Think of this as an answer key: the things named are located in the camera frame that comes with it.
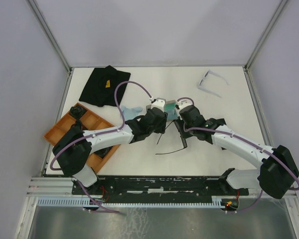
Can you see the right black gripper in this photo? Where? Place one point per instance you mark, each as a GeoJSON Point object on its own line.
{"type": "Point", "coordinates": [180, 122]}

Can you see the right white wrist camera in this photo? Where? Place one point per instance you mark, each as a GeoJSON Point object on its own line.
{"type": "Point", "coordinates": [180, 102]}

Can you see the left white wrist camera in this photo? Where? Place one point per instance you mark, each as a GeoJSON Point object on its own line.
{"type": "Point", "coordinates": [158, 103]}

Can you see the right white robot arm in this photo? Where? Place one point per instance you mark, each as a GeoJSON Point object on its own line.
{"type": "Point", "coordinates": [275, 171]}

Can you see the aluminium frame post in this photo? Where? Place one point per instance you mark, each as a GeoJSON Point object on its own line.
{"type": "Point", "coordinates": [48, 33]}
{"type": "Point", "coordinates": [266, 33]}

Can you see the right aluminium frame post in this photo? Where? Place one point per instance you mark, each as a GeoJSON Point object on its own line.
{"type": "Point", "coordinates": [266, 33]}

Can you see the black item in tray rear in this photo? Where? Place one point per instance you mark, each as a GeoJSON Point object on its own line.
{"type": "Point", "coordinates": [77, 112]}

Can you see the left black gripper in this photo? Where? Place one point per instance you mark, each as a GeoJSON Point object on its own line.
{"type": "Point", "coordinates": [161, 129]}

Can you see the grey glasses case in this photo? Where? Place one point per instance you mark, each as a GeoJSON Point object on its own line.
{"type": "Point", "coordinates": [170, 109]}

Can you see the lavender sunglasses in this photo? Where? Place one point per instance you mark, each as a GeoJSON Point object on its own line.
{"type": "Point", "coordinates": [210, 81]}

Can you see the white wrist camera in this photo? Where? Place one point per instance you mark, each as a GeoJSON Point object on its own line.
{"type": "Point", "coordinates": [180, 102]}
{"type": "Point", "coordinates": [158, 103]}

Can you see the black sunglasses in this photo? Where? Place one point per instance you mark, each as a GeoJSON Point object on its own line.
{"type": "Point", "coordinates": [176, 144]}

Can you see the black folded cloth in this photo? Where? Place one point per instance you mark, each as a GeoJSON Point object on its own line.
{"type": "Point", "coordinates": [100, 89]}

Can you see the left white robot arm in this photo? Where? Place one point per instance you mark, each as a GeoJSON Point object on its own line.
{"type": "Point", "coordinates": [72, 151]}

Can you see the left aluminium frame post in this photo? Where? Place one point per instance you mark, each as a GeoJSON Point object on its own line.
{"type": "Point", "coordinates": [48, 33]}

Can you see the orange divided tray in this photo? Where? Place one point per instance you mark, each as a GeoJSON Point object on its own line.
{"type": "Point", "coordinates": [89, 121]}

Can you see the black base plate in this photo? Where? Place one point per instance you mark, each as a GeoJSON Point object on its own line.
{"type": "Point", "coordinates": [114, 185]}

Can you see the crumpled blue cloth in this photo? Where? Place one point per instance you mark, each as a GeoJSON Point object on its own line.
{"type": "Point", "coordinates": [131, 113]}

